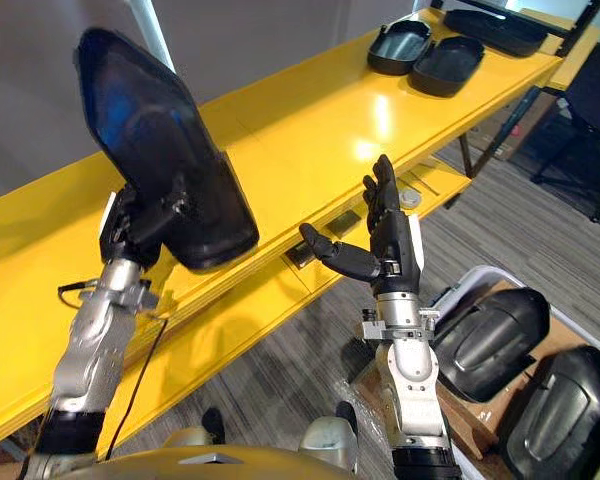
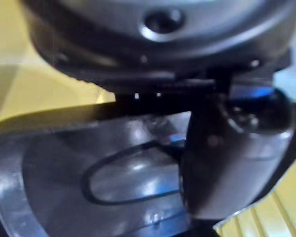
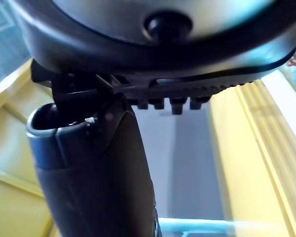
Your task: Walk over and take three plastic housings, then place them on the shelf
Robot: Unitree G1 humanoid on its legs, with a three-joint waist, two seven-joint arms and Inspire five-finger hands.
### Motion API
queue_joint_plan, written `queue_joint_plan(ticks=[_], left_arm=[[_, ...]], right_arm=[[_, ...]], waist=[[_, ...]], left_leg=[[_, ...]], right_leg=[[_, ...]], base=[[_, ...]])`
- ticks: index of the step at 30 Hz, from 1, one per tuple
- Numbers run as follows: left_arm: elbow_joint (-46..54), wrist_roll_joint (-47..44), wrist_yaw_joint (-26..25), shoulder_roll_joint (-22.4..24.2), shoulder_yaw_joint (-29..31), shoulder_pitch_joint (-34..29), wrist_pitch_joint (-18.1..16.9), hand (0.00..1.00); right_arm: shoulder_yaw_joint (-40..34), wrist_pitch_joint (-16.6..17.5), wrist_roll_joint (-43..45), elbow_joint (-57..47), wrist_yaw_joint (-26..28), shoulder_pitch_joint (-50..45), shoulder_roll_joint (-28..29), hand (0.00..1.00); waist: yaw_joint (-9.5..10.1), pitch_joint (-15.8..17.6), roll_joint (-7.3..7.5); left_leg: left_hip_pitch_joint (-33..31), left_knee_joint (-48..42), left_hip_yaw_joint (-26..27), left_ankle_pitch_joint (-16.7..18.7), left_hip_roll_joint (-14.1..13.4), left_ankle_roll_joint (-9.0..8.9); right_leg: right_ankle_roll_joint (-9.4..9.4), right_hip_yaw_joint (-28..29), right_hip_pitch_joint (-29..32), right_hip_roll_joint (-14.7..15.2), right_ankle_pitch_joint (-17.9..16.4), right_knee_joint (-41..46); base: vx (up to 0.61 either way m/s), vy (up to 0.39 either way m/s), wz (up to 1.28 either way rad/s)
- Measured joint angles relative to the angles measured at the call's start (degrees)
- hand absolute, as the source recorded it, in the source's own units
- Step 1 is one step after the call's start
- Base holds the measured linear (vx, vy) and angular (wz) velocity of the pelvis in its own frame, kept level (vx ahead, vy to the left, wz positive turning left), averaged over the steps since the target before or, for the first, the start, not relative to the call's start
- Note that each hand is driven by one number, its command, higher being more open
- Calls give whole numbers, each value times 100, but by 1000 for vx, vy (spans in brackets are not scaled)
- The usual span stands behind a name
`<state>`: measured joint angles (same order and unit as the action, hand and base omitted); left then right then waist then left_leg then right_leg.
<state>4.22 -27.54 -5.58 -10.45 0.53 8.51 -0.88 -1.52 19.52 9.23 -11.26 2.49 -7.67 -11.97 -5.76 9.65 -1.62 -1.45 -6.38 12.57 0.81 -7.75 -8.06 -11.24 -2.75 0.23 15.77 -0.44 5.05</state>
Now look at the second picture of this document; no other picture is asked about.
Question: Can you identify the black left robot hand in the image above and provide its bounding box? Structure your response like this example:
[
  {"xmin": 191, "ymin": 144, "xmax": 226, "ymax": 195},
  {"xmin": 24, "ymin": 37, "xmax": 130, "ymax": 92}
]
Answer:
[{"xmin": 22, "ymin": 0, "xmax": 296, "ymax": 221}]

